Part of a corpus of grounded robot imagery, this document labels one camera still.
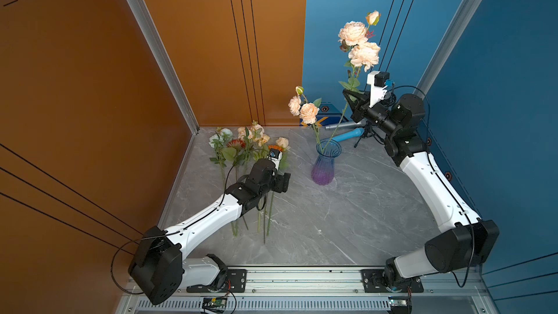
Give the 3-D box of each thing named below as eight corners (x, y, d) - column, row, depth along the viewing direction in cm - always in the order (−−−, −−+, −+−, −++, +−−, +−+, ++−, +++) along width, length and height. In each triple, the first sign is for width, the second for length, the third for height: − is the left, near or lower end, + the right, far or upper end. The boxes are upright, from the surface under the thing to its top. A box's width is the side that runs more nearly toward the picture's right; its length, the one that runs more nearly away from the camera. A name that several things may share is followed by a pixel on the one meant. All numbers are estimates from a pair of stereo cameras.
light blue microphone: (336, 143, 116) (337, 139, 113) (333, 139, 118) (334, 135, 115) (363, 135, 120) (365, 130, 117) (360, 130, 122) (361, 126, 119)
